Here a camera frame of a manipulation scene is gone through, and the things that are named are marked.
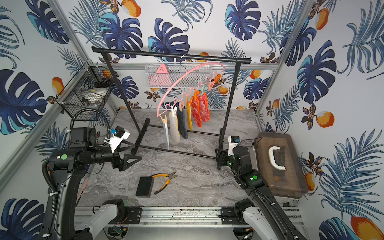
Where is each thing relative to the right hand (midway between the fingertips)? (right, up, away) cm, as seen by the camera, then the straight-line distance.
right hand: (221, 149), depth 77 cm
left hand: (-39, +2, -15) cm, 42 cm away
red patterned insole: (-11, +21, +7) cm, 25 cm away
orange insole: (-17, +19, +1) cm, 25 cm away
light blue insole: (-28, +12, -5) cm, 31 cm away
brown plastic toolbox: (+26, -6, -7) cm, 27 cm away
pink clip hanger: (-6, +44, +15) cm, 47 cm away
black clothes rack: (-52, +9, +29) cm, 60 cm away
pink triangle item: (-34, +41, +13) cm, 55 cm away
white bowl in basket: (-68, +28, +3) cm, 74 cm away
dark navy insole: (-21, +15, +3) cm, 26 cm away
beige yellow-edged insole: (-25, +13, +1) cm, 28 cm away
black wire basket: (-78, +43, +14) cm, 90 cm away
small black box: (-42, -22, +5) cm, 47 cm away
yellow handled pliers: (-34, -17, +9) cm, 39 cm away
